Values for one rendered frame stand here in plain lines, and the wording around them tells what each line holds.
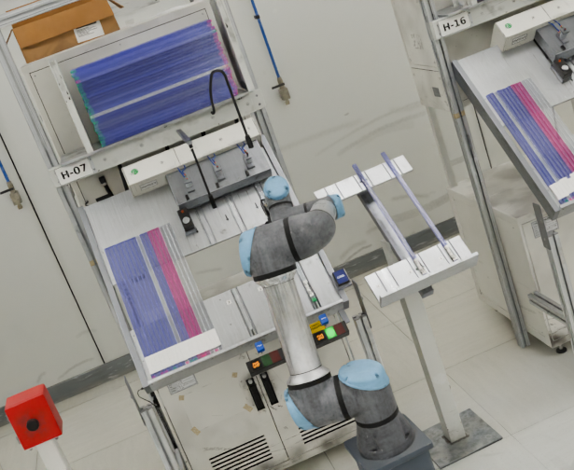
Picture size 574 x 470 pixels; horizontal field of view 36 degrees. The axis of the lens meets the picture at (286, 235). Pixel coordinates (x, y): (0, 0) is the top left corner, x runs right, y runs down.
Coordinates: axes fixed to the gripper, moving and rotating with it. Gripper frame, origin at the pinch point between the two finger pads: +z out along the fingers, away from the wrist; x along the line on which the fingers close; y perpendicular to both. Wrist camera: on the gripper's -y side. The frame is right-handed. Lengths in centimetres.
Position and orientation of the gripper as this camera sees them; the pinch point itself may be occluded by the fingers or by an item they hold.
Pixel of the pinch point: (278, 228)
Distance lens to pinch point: 293.3
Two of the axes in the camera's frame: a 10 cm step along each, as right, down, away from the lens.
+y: -4.0, -8.7, 2.7
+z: -0.1, 3.0, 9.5
